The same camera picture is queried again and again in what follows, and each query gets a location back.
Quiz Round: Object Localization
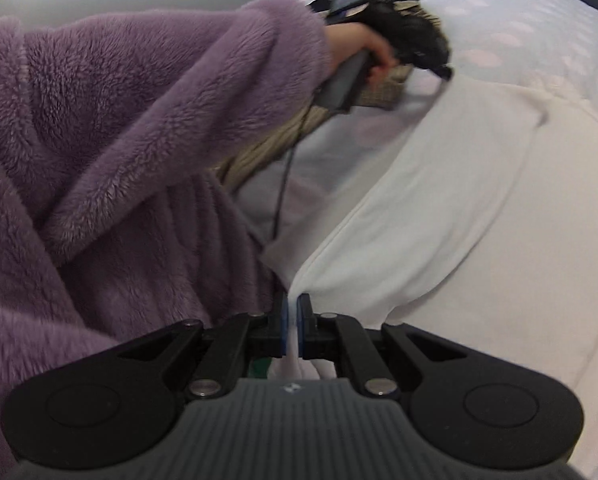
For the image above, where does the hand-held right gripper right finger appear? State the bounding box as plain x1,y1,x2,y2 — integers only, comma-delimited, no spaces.
296,292,468,402

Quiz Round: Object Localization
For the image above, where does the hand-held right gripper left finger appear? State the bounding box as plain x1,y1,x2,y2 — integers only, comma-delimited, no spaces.
116,292,290,402

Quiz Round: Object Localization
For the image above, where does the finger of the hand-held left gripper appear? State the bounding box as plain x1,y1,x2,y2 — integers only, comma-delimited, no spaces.
419,53,454,82

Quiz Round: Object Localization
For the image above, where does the cream garment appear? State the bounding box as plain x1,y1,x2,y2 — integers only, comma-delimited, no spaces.
258,76,598,480

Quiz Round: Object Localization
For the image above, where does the person's left forearm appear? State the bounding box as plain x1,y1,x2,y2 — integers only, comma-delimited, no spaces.
0,0,334,267

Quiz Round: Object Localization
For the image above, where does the person's left hand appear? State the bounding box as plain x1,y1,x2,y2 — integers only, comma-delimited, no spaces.
325,24,400,86

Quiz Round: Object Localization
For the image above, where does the purple fleece robe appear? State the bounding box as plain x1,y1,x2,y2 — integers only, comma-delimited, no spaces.
0,125,286,480

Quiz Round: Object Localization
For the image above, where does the black cable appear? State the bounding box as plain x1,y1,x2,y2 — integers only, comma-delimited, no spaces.
270,109,310,242

